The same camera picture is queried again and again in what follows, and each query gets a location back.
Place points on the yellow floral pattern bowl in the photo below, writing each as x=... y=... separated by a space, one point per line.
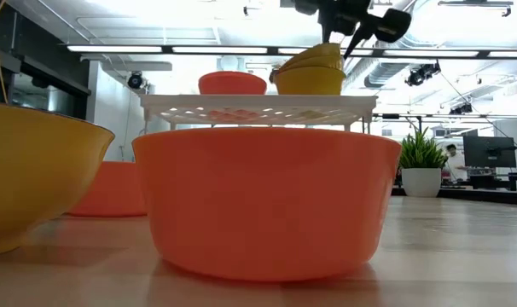
x=36 y=170
x=314 y=63
x=316 y=50
x=309 y=83

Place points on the black ceiling spotlight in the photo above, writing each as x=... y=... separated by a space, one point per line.
x=272 y=74
x=135 y=80

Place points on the black computer monitor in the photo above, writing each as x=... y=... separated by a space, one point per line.
x=489 y=151

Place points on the black track light cluster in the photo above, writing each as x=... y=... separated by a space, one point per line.
x=420 y=74
x=461 y=109

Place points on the green plant in white pot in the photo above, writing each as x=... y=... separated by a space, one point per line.
x=420 y=181

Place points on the person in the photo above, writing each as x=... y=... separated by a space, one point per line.
x=457 y=164

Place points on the silver ventilation duct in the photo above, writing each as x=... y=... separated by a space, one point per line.
x=454 y=38

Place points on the white plastic grid rack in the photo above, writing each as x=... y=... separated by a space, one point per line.
x=258 y=101

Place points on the large orange plastic bowl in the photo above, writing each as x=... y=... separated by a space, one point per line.
x=263 y=204

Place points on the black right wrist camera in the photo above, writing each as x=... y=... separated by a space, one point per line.
x=393 y=25

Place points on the black desk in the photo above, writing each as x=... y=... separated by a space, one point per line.
x=489 y=181

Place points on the overhead beam with light strips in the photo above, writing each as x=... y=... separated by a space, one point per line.
x=113 y=49

